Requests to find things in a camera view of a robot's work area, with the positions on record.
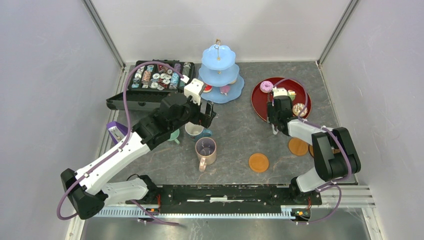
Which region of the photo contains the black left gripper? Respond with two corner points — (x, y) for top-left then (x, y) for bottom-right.
(169, 94), (216, 133)

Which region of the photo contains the white chocolate drizzled donut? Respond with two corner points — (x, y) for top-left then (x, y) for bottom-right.
(292, 103), (309, 118)

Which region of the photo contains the green mousse cake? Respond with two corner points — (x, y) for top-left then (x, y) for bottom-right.
(287, 89), (297, 101)

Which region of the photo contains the red frosted donut cake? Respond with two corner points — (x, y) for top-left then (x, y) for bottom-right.
(203, 85), (213, 93)

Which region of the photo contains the purple sprinkled donut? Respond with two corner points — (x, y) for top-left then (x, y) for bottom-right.
(259, 80), (274, 94)

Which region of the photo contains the pink mousse cake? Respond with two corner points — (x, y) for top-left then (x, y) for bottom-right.
(219, 85), (231, 95)

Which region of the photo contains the blue three-tier cake stand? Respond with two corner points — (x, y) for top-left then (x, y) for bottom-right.
(198, 39), (245, 104)

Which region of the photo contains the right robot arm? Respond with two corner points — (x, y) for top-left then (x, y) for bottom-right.
(267, 96), (362, 204)

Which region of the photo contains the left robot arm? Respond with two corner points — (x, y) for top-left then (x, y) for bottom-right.
(56, 93), (216, 220)

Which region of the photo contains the rose gold marble mug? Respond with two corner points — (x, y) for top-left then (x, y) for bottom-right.
(195, 137), (217, 172)

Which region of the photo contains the mint green cup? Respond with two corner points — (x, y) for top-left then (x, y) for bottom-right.
(168, 129), (180, 145)

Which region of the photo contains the tan wooden coaster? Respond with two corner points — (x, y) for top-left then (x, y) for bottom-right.
(288, 138), (309, 156)

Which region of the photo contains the light orange wooden coaster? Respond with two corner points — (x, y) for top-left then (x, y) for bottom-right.
(248, 153), (270, 173)

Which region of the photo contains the black poker chip case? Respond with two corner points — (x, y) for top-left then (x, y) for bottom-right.
(126, 60), (196, 111)

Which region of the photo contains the white mug blue handle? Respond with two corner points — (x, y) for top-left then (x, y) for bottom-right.
(184, 122), (213, 141)

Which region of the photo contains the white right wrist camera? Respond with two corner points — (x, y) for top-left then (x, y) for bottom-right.
(272, 87), (290, 100)

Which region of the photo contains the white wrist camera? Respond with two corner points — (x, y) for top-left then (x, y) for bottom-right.
(180, 75), (206, 106)
(272, 87), (290, 100)

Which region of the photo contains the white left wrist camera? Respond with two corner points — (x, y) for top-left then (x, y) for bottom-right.
(180, 75), (206, 106)

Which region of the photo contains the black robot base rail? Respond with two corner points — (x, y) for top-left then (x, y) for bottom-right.
(76, 184), (375, 223)

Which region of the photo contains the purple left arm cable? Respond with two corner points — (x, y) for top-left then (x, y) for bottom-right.
(56, 61), (186, 221)

